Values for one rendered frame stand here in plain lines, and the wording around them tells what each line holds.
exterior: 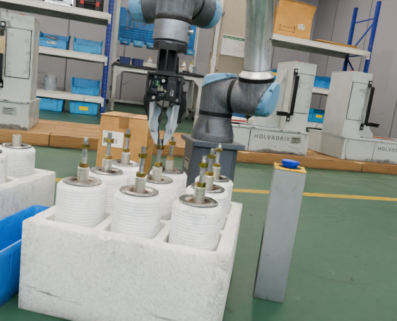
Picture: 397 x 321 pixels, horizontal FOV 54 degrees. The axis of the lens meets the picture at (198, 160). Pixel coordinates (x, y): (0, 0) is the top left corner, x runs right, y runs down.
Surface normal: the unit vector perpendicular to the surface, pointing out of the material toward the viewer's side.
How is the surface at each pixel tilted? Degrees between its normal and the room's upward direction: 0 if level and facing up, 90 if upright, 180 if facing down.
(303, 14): 101
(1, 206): 90
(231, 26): 90
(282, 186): 90
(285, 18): 88
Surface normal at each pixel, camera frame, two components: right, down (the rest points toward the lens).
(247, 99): -0.50, 0.35
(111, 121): -0.04, 0.16
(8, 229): 0.98, 0.11
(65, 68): 0.26, 0.19
